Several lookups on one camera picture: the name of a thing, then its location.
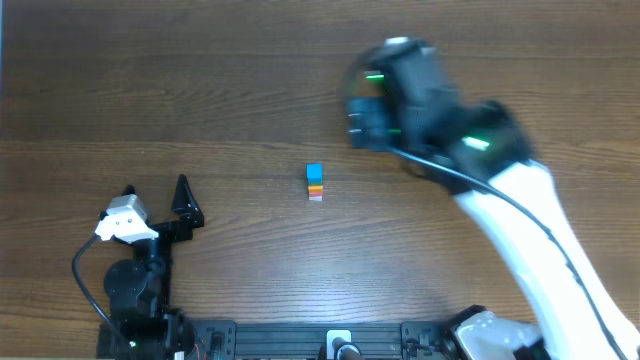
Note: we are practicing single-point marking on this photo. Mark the orange cube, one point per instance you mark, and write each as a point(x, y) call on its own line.
point(315, 189)

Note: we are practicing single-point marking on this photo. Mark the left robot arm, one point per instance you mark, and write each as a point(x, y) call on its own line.
point(137, 285)

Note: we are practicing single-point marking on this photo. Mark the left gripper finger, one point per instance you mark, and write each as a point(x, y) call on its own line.
point(187, 205)
point(129, 190)

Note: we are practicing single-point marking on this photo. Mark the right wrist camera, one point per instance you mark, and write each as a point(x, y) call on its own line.
point(398, 40)

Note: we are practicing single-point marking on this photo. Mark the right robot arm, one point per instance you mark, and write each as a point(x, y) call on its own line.
point(525, 235)

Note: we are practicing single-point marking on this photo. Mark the mounting rail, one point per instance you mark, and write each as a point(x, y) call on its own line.
point(290, 340)

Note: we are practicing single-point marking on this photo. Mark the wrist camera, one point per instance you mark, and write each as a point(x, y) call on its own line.
point(398, 40)
point(125, 220)

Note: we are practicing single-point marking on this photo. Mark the blue cube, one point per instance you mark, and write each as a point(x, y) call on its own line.
point(314, 171)

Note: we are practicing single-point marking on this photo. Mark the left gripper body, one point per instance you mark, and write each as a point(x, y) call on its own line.
point(172, 232)

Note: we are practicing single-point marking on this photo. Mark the white cube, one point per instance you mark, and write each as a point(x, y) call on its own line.
point(315, 198)

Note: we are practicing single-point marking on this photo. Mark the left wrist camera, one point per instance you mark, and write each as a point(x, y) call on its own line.
point(125, 220)

